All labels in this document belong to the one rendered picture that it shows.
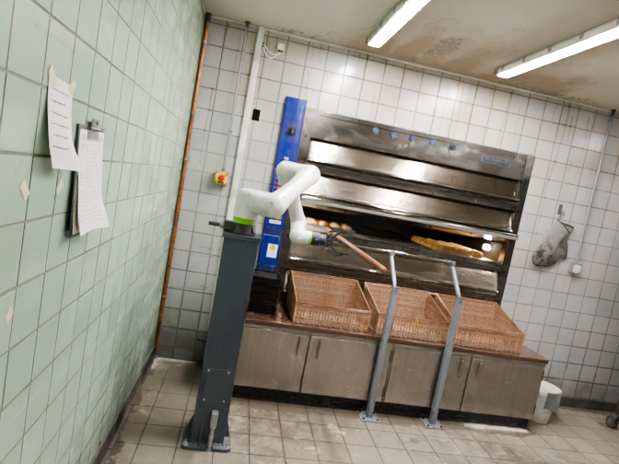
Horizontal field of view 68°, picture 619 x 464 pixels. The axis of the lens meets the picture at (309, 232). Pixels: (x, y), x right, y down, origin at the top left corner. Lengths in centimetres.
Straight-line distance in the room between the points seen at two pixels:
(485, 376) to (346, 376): 104
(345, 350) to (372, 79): 204
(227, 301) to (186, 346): 135
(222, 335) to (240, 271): 37
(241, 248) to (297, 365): 114
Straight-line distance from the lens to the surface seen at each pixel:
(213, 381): 270
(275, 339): 323
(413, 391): 361
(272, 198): 241
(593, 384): 507
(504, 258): 422
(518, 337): 386
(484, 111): 408
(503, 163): 415
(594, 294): 478
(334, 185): 365
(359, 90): 373
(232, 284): 252
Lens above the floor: 153
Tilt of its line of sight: 6 degrees down
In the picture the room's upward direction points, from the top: 11 degrees clockwise
